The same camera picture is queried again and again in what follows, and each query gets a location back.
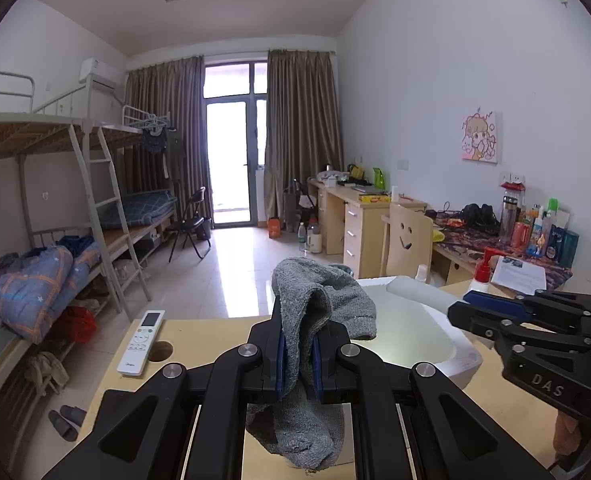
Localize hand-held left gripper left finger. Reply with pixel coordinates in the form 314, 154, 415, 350
40, 310, 286, 480

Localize person's right hand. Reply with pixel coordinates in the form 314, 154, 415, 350
554, 407, 591, 458

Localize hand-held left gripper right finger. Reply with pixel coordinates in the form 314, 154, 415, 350
311, 322, 556, 480

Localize blue checked bedding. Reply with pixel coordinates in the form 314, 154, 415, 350
100, 190, 176, 228

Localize black headphones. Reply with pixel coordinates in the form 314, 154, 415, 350
463, 203, 499, 228

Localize wooden desk with printed mat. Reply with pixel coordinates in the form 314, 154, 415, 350
383, 210, 573, 293

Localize white lotion bottle red pump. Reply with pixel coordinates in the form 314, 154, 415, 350
468, 247, 501, 293

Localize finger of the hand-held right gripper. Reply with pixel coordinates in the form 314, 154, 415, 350
463, 289, 542, 312
447, 300, 532, 344

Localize black folding chair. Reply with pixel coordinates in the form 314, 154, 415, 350
168, 186, 212, 262

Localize glass balcony door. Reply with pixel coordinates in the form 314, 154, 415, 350
203, 60, 269, 228

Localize wooden desk with drawers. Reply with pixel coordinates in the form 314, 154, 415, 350
308, 177, 426, 266

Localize black folding cart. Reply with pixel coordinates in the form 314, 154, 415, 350
283, 178, 319, 233

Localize brown curtain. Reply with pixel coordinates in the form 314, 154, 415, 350
264, 49, 345, 221
126, 55, 215, 226

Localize blue orange striped quilt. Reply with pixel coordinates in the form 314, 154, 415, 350
0, 245, 101, 345

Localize pink cartoon wall poster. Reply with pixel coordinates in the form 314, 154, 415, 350
461, 108, 503, 165

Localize dark hanging clothes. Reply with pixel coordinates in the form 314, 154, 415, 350
142, 125, 169, 156

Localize white remote control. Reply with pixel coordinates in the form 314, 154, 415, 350
116, 310, 167, 377

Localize red bag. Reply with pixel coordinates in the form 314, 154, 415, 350
50, 305, 98, 343

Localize white air conditioner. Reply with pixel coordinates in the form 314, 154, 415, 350
79, 57, 118, 92

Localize large plastic water bottle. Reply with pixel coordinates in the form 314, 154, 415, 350
306, 216, 323, 254

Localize white foam box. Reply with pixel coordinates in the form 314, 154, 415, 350
325, 274, 483, 390

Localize white paper sheet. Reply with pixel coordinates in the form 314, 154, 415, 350
490, 256, 546, 295

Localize white metal bunk bed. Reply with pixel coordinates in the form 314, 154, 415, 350
0, 70, 151, 411
100, 105, 181, 266

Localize white bunk bed ladder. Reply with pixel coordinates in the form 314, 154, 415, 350
68, 124, 152, 317

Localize clear water bottle red lid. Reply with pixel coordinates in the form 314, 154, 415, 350
499, 187, 523, 243

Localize row of toiletry bottles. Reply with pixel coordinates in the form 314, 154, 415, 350
513, 197, 580, 268

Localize wooden chair with smiley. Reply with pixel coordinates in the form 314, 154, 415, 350
380, 203, 433, 278

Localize grey sock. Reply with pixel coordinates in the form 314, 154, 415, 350
246, 256, 377, 472

